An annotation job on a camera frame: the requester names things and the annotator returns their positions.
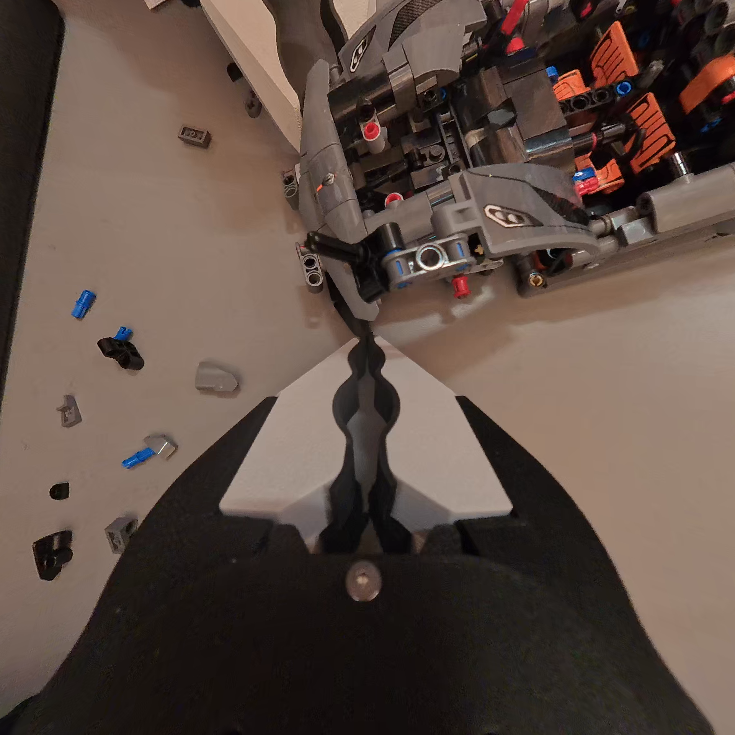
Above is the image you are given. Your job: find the black angled lego connector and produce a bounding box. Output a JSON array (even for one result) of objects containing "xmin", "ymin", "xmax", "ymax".
[{"xmin": 96, "ymin": 335, "xmax": 146, "ymax": 372}]

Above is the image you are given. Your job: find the grey curved slope piece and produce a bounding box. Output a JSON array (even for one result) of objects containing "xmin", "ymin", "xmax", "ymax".
[{"xmin": 193, "ymin": 360, "xmax": 241, "ymax": 397}]

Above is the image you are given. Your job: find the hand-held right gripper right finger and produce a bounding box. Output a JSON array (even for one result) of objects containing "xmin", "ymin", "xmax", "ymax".
[{"xmin": 367, "ymin": 335, "xmax": 514, "ymax": 553}]

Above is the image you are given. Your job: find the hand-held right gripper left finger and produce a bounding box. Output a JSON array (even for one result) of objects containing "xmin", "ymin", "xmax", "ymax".
[{"xmin": 218, "ymin": 336, "xmax": 368, "ymax": 553}]

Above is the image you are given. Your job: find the black perforated board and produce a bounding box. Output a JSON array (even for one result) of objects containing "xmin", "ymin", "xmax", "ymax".
[{"xmin": 0, "ymin": 0, "xmax": 64, "ymax": 398}]

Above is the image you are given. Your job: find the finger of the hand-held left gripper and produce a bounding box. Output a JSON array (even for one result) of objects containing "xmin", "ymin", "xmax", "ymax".
[
  {"xmin": 330, "ymin": 0, "xmax": 397, "ymax": 44},
  {"xmin": 197, "ymin": 0, "xmax": 304, "ymax": 134}
]

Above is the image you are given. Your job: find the black flat lego liftarm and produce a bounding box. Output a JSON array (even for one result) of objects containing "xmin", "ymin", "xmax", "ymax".
[{"xmin": 31, "ymin": 529, "xmax": 75, "ymax": 581}]

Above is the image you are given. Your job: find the grey lego car model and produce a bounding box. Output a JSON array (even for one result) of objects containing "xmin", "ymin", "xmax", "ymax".
[{"xmin": 280, "ymin": 0, "xmax": 735, "ymax": 323}]

